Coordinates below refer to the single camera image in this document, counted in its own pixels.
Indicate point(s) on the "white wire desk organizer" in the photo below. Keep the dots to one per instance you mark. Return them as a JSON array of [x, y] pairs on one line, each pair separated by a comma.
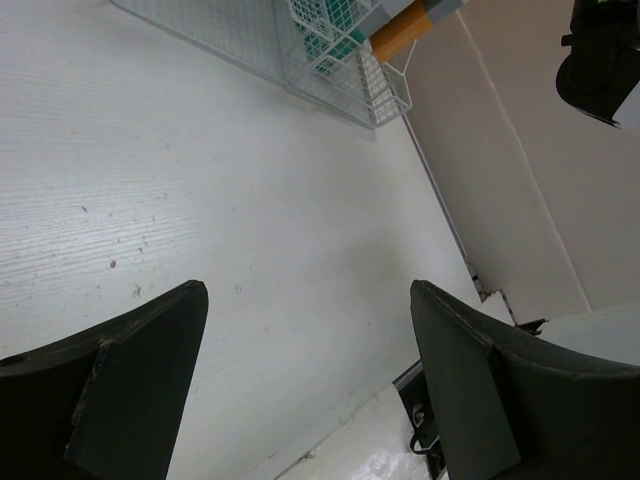
[[260, 36]]

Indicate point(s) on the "green notebook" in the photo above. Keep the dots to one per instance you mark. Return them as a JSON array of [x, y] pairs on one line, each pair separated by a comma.
[[330, 31]]

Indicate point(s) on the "orange notebook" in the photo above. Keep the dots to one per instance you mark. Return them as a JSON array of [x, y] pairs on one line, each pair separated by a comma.
[[407, 23]]

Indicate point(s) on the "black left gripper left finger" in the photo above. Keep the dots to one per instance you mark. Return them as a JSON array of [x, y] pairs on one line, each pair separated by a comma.
[[107, 402]]

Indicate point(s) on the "metal rail at right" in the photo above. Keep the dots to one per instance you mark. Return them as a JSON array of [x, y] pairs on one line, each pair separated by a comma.
[[492, 297]]

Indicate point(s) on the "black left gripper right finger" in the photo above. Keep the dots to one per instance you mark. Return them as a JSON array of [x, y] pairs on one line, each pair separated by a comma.
[[509, 405]]

